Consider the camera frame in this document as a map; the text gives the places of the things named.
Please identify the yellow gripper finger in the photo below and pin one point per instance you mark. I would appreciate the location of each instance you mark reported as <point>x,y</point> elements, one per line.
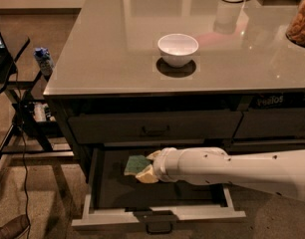
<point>153,155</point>
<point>147,175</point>

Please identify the green yellow sponge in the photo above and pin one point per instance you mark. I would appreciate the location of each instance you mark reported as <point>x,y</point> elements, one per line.
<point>136,164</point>

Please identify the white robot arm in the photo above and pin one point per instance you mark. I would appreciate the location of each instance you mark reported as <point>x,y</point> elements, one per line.
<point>281,172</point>

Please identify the open grey middle drawer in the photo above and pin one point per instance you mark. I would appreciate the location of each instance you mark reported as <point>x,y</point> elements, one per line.
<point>116,202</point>

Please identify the closed top drawer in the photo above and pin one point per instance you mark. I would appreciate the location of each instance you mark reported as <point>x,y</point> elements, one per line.
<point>165,126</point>

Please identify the dark cabinet counter unit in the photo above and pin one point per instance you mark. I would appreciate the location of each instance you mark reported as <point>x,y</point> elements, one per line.
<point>111,63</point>

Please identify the white ceramic bowl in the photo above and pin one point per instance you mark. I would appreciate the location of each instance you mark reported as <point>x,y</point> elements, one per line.
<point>177,49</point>

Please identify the right closed drawers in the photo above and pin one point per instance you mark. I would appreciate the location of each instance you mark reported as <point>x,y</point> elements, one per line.
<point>269,130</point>

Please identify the brown shoe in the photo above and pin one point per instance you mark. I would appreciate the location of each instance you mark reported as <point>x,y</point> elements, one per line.
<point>15,227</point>

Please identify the plastic water bottle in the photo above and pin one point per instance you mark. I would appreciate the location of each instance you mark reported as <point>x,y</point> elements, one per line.
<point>44,60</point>

